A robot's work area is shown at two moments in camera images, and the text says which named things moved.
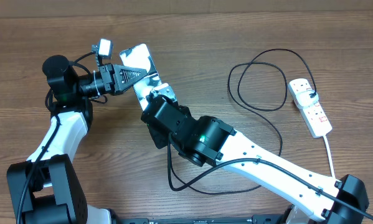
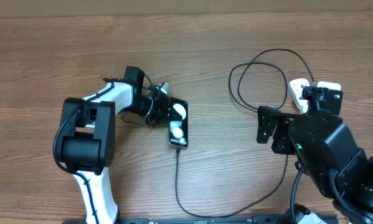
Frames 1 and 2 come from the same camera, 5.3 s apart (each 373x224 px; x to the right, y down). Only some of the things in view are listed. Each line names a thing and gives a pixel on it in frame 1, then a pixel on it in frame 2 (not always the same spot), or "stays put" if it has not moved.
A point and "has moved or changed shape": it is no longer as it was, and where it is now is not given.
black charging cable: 201,191 to 251,106
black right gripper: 161,135 to 283,144
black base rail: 258,219 stays put
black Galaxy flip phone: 139,56 has moved or changed shape
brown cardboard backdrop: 13,9 stays put
